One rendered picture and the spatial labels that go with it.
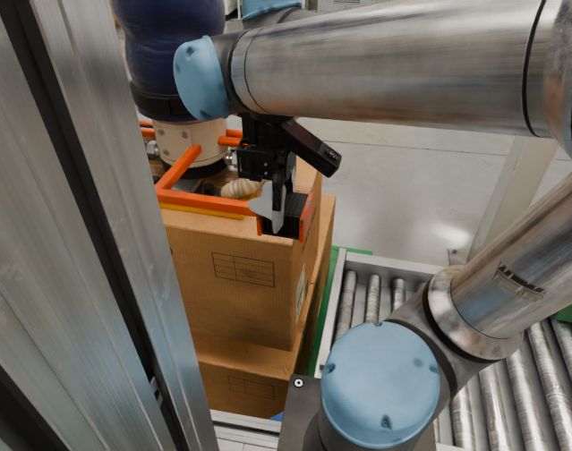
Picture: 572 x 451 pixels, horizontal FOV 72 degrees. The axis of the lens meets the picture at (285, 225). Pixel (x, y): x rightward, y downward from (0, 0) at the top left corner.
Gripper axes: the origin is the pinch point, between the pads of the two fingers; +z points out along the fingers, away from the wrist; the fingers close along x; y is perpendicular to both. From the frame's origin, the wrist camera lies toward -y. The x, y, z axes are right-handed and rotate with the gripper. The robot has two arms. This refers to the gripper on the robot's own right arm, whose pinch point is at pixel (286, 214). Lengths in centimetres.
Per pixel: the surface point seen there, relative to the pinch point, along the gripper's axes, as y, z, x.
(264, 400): 8, 81, -6
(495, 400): -58, 65, -14
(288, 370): 1, 66, -9
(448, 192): -72, 120, -208
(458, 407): -48, 66, -9
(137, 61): 34.0, -19.3, -16.0
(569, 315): -85, 61, -48
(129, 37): 36.0, -23.1, -18.1
